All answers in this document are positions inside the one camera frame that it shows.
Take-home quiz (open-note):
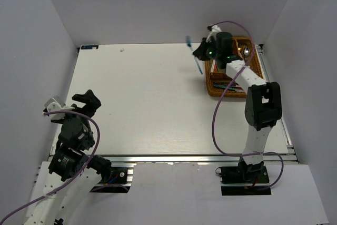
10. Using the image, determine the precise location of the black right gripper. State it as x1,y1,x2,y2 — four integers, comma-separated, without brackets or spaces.
193,38,220,62

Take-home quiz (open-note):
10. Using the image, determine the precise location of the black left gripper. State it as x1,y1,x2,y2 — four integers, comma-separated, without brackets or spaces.
52,89,102,146

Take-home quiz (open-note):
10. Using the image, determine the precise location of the silver spoon patterned handle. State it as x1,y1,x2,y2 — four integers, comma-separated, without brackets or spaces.
242,46,250,58

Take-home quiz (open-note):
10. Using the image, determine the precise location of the serrated knife teal handle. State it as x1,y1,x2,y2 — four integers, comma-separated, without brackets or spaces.
213,85,244,92

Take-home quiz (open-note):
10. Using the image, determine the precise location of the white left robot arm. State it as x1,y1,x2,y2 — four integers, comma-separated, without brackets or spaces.
26,90,111,224

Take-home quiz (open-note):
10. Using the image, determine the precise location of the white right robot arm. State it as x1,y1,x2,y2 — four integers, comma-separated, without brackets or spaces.
193,28,282,182

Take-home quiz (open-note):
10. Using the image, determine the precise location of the woven wicker cutlery tray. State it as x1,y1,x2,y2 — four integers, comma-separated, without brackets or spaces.
204,36,266,98

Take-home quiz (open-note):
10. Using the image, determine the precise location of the blue label sticker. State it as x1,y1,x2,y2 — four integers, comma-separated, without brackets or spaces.
81,45,99,50

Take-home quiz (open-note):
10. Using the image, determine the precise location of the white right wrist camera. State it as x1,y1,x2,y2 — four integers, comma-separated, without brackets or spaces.
206,25,222,42

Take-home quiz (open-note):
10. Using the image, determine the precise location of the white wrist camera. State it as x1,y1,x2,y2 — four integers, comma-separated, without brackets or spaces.
43,96,74,119
206,25,222,42

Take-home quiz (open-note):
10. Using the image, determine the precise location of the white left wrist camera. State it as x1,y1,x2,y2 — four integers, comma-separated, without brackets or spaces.
43,96,74,119

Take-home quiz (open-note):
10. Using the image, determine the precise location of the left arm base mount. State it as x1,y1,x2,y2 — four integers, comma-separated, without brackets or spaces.
87,155,133,193

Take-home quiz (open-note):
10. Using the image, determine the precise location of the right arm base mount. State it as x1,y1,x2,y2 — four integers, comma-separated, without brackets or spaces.
215,166,271,196

